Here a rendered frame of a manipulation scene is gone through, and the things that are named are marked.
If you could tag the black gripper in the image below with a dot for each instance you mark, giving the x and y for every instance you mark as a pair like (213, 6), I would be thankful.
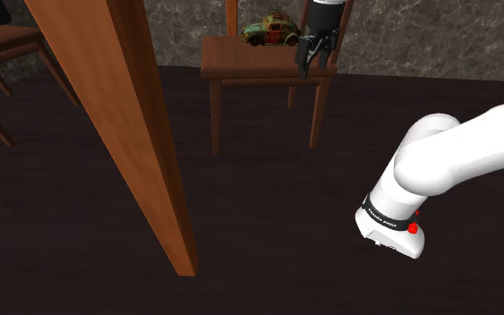
(324, 19)

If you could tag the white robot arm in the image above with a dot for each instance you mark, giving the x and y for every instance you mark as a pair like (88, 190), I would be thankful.
(452, 148)

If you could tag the rusty green toy car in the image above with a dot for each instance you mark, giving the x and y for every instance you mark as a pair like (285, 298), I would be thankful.
(271, 30)

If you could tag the brown wooden chair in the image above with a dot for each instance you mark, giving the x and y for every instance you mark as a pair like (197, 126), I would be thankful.
(251, 61)

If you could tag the orange wooden table leg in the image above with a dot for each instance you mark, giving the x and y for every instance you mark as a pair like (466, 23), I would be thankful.
(116, 109)

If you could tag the dark wooden side table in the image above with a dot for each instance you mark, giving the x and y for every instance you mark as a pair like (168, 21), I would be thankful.
(3, 38)

